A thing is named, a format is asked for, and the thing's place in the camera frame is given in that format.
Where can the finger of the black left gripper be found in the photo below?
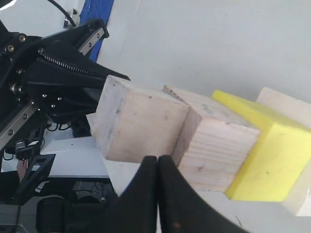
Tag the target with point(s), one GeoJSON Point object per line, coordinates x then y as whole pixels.
{"type": "Point", "coordinates": [62, 64]}
{"type": "Point", "coordinates": [63, 103]}

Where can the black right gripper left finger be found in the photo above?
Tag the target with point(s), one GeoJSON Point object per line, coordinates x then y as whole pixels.
{"type": "Point", "coordinates": [135, 211]}

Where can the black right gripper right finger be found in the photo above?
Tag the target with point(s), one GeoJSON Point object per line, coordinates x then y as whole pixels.
{"type": "Point", "coordinates": [181, 209]}

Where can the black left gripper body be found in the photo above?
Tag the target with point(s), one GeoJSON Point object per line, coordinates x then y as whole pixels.
{"type": "Point", "coordinates": [18, 113]}

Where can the small wooden cube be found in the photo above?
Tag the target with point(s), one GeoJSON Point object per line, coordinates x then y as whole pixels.
{"type": "Point", "coordinates": [131, 121]}

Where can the medium wooden cube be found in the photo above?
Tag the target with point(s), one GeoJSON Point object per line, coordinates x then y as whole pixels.
{"type": "Point", "coordinates": [213, 144]}

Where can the yellow foam cube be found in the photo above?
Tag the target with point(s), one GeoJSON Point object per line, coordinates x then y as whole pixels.
{"type": "Point", "coordinates": [280, 154]}

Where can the white background table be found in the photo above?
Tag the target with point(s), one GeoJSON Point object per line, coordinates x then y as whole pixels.
{"type": "Point", "coordinates": [76, 158]}

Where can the blue cloth in background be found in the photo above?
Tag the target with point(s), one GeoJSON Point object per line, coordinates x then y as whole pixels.
{"type": "Point", "coordinates": [95, 14]}

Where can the black cylinder on floor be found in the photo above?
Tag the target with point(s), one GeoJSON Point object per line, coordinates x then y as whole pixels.
{"type": "Point", "coordinates": [53, 215]}

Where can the black triangular bracket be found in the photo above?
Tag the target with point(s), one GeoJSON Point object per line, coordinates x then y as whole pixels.
{"type": "Point", "coordinates": [37, 172]}

